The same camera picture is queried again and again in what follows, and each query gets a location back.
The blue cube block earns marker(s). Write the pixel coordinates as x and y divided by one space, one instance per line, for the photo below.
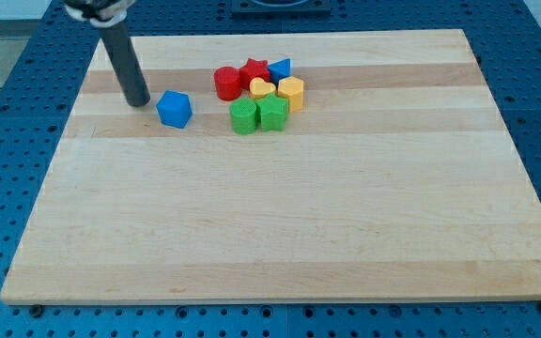
174 109

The green cylinder block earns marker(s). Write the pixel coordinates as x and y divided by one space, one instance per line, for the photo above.
243 113

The green star block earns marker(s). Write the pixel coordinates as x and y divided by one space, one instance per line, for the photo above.
273 112

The yellow heart block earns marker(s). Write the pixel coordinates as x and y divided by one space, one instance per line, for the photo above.
259 88

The yellow hexagon block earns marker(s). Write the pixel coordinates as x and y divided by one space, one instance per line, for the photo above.
292 89

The red cylinder block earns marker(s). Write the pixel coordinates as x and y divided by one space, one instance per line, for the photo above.
227 83

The blue triangle block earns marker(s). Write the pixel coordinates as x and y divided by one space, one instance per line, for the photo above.
279 70

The red star block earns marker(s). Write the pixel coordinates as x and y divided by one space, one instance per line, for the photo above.
253 69

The wooden board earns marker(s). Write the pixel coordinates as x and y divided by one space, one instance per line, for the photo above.
397 181

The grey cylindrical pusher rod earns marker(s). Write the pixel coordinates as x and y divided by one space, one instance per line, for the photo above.
120 50

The white robot wrist flange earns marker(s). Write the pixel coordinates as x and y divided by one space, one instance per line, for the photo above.
100 13

